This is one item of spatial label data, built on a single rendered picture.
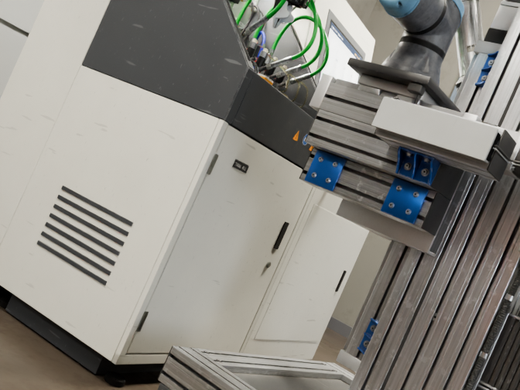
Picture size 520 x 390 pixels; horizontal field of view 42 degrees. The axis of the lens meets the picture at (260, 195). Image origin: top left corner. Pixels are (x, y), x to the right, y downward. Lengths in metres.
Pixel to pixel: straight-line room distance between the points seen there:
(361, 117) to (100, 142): 0.81
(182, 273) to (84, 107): 0.60
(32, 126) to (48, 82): 0.15
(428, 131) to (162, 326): 0.98
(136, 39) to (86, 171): 0.42
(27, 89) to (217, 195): 0.77
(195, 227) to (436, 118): 0.78
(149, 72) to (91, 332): 0.76
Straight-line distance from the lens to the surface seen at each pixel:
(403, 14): 1.60
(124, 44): 2.13
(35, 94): 2.30
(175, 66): 1.98
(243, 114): 1.89
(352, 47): 3.06
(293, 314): 2.72
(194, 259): 1.96
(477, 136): 1.39
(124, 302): 1.90
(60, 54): 2.29
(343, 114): 1.67
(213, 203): 1.92
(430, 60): 1.67
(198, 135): 1.86
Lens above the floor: 0.64
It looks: level
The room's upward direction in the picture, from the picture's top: 24 degrees clockwise
